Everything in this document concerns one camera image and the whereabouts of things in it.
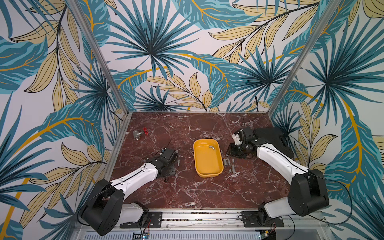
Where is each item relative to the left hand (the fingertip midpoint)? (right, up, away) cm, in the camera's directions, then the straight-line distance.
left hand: (169, 171), depth 86 cm
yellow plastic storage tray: (+24, +6, +9) cm, 26 cm away
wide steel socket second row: (+34, +4, +6) cm, 34 cm away
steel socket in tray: (+26, +13, +13) cm, 32 cm away
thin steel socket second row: (+36, +4, +6) cm, 37 cm away
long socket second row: (+5, +4, +6) cm, 9 cm away
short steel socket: (+32, +10, +11) cm, 36 cm away
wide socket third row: (+38, 0, +4) cm, 38 cm away
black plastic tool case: (+66, +19, +11) cm, 70 cm away
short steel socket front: (+39, +5, +8) cm, 40 cm away
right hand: (+34, +11, +1) cm, 36 cm away
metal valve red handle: (-25, +21, +17) cm, 37 cm away
